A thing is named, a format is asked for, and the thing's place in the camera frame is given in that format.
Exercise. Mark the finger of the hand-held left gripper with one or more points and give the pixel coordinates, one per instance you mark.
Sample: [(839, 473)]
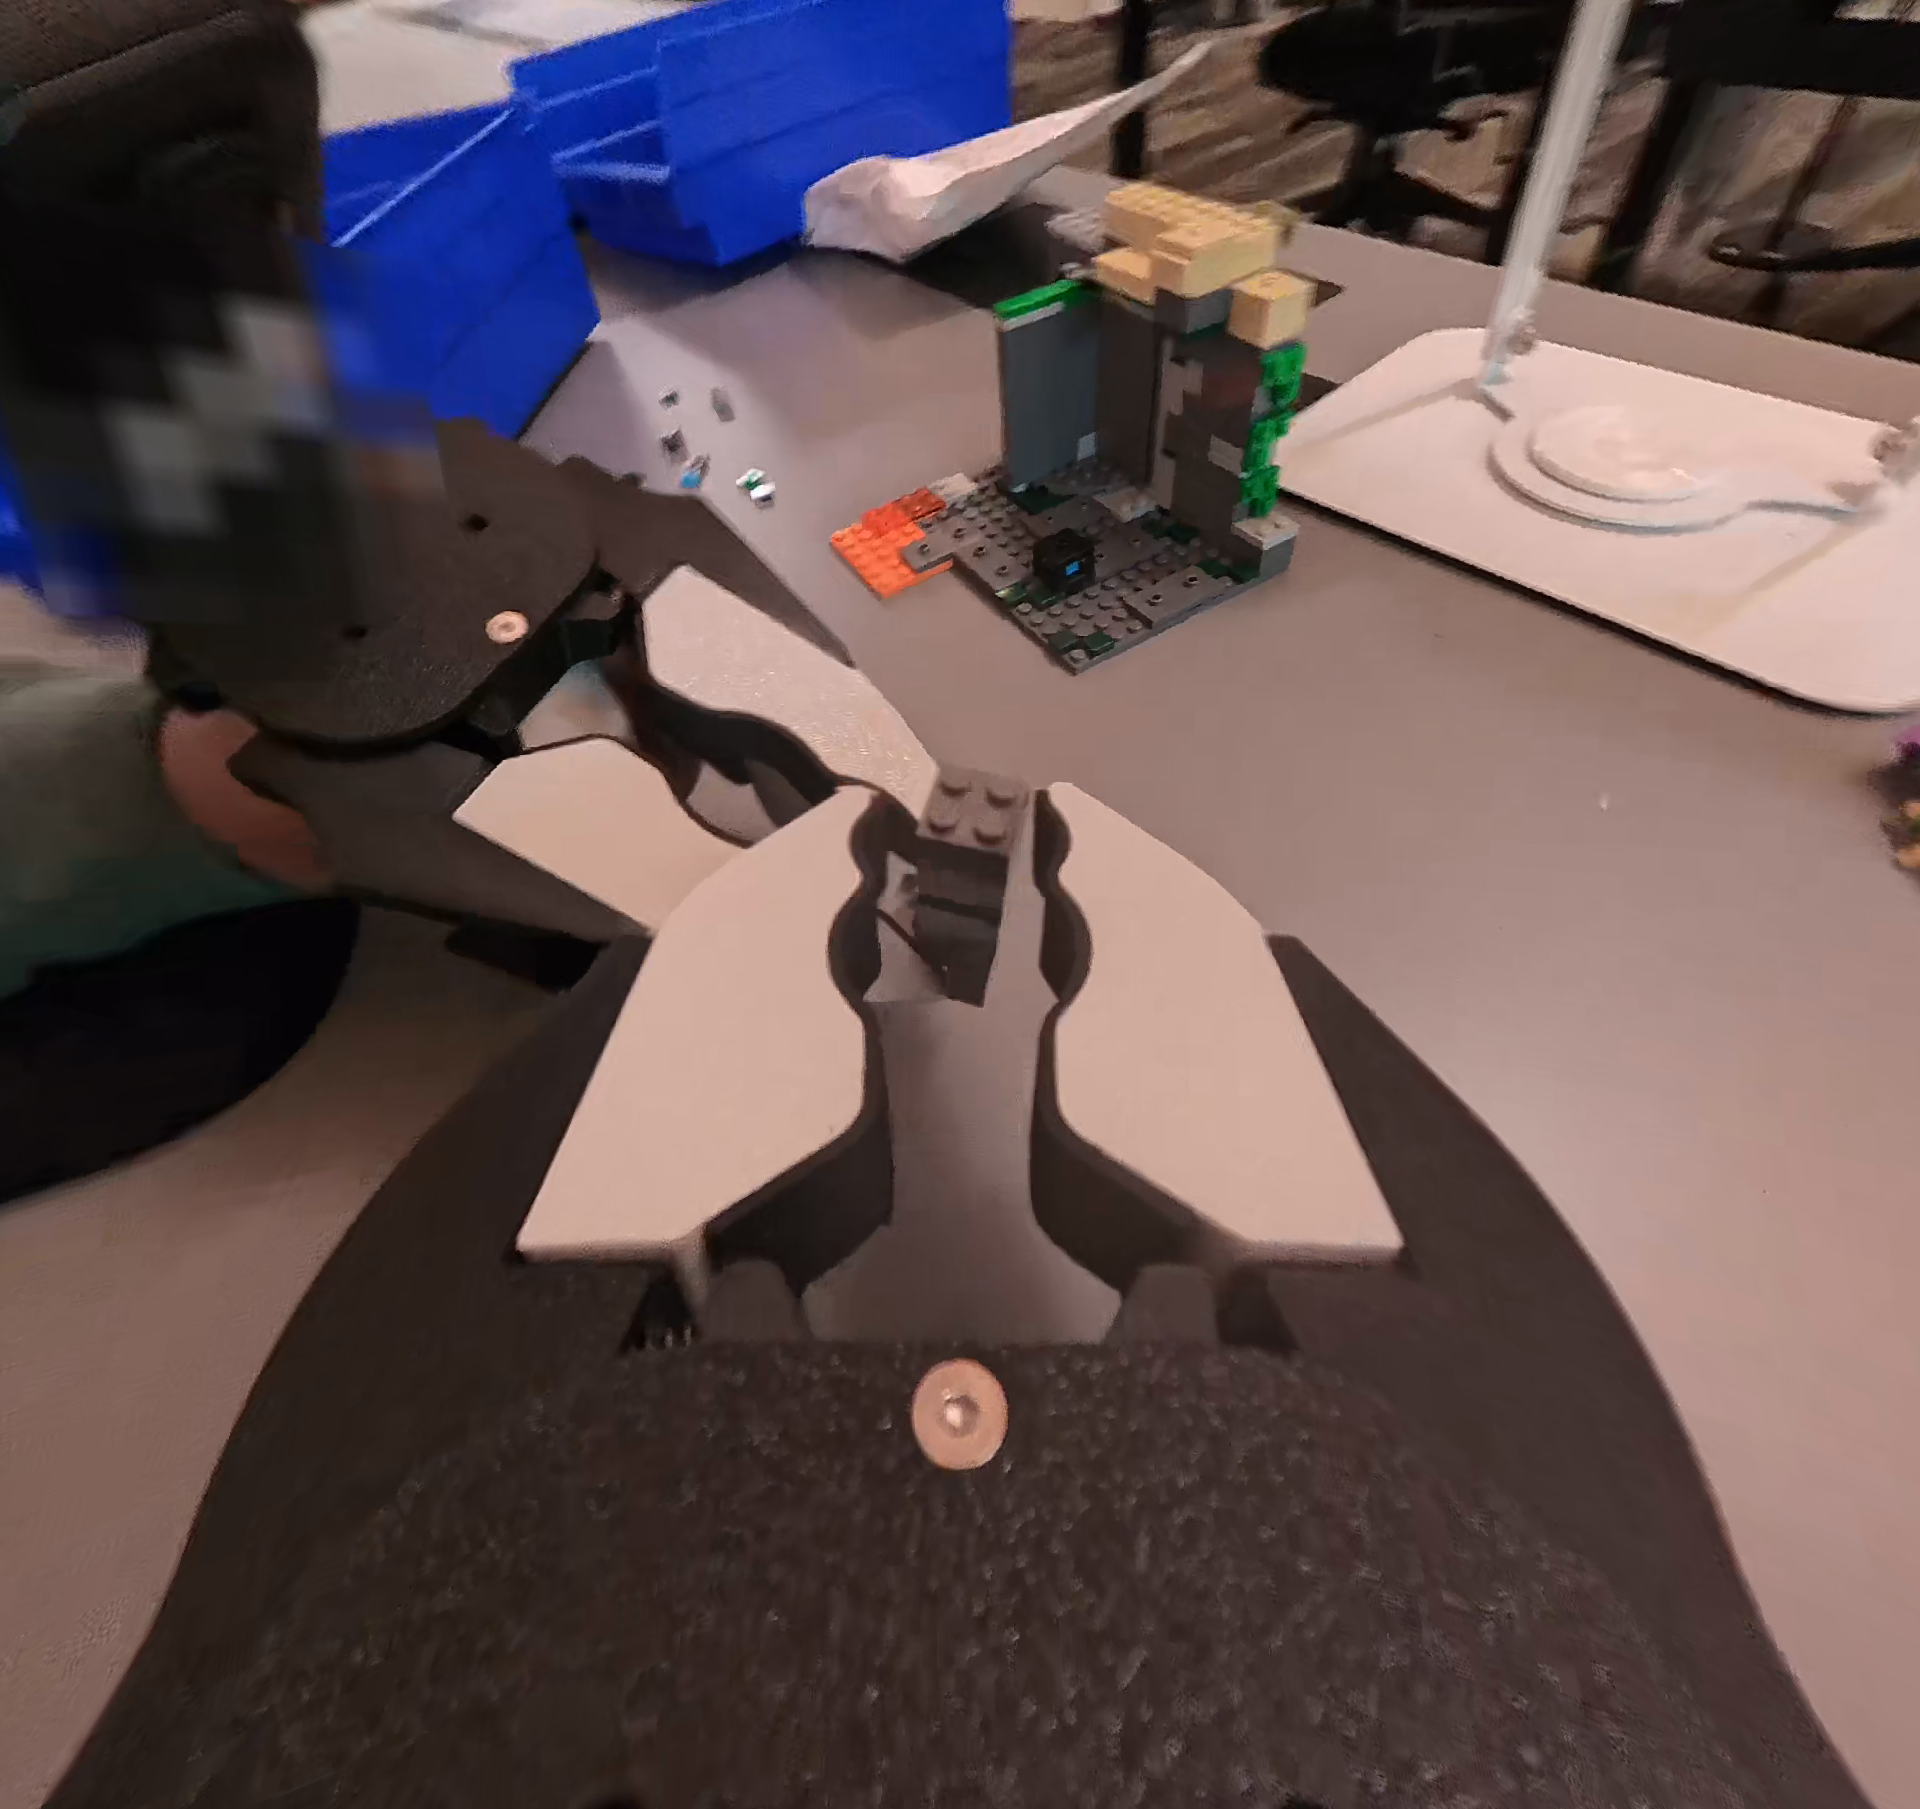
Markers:
[(749, 668), (584, 835)]

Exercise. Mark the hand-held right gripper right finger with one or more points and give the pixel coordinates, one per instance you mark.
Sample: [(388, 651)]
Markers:
[(1200, 1072)]

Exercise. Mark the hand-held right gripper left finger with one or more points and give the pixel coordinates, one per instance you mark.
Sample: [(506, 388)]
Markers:
[(719, 1072)]

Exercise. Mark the grey brick assembly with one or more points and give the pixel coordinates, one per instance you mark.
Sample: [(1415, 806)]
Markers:
[(968, 813)]

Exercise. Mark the person's left forearm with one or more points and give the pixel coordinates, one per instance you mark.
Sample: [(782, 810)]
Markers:
[(76, 835)]

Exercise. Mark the grey desk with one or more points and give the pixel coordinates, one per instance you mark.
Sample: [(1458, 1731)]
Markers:
[(1500, 940)]

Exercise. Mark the person's left hand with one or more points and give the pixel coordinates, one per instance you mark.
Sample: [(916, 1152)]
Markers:
[(216, 788)]

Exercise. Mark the group of tiny loose pieces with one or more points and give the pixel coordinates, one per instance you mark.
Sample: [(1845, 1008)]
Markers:
[(758, 487)]

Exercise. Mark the blue plastic storage bin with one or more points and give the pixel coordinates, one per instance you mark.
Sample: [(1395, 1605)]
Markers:
[(809, 100), (478, 264)]

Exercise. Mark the toy brick building model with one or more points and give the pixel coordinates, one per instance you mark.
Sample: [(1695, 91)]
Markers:
[(1141, 385)]

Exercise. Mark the white crumpled paper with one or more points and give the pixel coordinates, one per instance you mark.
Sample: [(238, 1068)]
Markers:
[(928, 197)]

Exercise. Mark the white book stand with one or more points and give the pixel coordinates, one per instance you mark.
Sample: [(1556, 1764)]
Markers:
[(1651, 593)]

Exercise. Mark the purple blue green toy figure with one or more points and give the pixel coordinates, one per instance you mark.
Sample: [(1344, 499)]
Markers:
[(1901, 788)]

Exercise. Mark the black office chair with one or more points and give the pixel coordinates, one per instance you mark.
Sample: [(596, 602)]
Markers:
[(1380, 68), (1815, 245)]

